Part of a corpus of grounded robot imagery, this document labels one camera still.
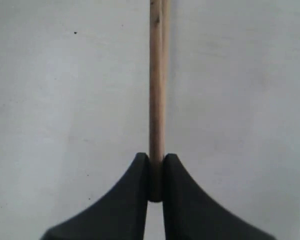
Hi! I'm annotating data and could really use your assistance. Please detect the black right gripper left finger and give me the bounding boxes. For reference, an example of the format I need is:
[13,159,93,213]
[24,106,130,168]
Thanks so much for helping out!
[42,152,149,240]

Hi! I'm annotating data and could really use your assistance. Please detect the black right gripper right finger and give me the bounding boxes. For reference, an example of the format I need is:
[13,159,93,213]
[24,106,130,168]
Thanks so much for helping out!
[162,153,275,240]

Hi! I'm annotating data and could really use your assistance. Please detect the brown wooden chopsticks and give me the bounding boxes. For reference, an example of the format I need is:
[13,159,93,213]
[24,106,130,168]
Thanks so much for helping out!
[149,0,165,203]

